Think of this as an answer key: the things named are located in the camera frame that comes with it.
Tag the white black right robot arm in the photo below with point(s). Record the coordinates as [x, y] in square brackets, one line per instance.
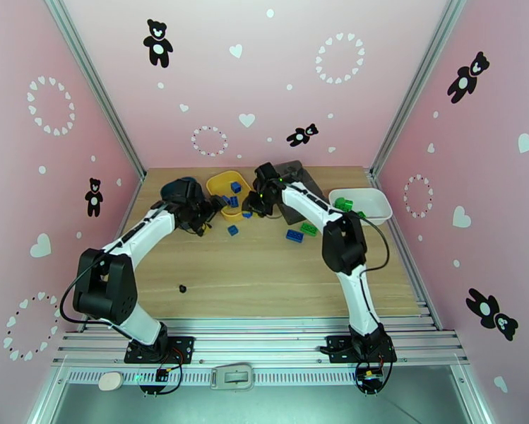
[310, 204]

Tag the yellow plastic container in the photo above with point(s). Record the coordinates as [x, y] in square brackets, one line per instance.
[220, 182]

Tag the large blue lego brick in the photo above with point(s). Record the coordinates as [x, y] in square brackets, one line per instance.
[294, 235]

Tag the aluminium side rail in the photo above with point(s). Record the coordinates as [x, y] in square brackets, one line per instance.
[416, 272]

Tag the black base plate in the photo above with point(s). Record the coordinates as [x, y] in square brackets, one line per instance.
[180, 347]
[337, 347]

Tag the ribbed aluminium rail platform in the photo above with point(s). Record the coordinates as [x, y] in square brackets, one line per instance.
[255, 343]

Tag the grey plastic container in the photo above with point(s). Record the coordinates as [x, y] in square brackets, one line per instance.
[310, 186]

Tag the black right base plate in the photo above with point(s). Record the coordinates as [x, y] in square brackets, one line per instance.
[337, 347]

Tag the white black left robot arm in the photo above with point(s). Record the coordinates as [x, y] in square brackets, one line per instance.
[140, 233]

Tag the white plastic container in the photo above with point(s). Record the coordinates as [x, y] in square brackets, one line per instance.
[374, 202]

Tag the wide green lego brick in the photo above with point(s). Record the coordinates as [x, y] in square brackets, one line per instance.
[309, 228]

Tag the aluminium frame post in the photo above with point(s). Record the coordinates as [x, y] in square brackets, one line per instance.
[416, 82]
[95, 82]

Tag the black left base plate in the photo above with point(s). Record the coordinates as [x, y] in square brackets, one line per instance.
[180, 347]

